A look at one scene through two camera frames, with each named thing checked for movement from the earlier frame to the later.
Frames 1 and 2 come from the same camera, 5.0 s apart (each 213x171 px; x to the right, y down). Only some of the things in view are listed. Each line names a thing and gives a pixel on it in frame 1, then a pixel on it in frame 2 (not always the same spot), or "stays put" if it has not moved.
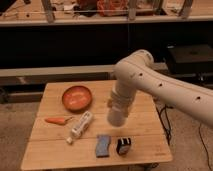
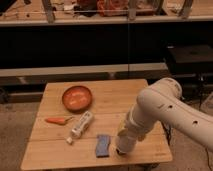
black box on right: [189, 58] stays put
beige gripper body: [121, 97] to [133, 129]
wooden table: [72, 128] stays put
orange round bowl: [77, 98] stays put
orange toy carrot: [58, 120] stays put
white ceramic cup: [116, 118] to [125, 144]
